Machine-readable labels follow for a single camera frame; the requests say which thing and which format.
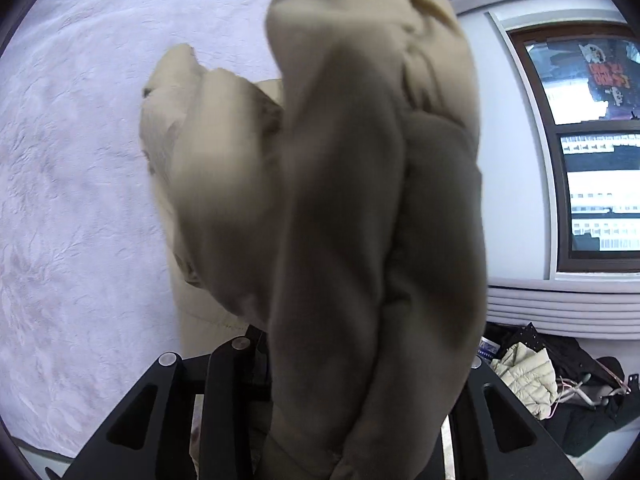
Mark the lilac plush bed blanket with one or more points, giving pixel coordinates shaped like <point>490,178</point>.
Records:
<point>80,185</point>

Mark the white ribbed radiator cover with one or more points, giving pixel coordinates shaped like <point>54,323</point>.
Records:
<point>560,310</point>

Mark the beige puffer jacket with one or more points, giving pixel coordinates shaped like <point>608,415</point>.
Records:
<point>340,210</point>

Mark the dark framed window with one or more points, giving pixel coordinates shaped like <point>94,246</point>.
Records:
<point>595,160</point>

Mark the dark window sticker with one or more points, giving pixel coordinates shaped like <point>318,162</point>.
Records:
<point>607,75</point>

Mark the cream quilted jacket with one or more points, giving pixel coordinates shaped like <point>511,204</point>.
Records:
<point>530,380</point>

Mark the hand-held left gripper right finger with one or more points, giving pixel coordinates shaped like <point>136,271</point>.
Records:
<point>490,425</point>

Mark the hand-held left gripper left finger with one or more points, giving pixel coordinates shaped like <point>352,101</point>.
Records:
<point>225,410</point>

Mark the black clothes pile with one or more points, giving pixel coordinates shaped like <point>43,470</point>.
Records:
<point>595,425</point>

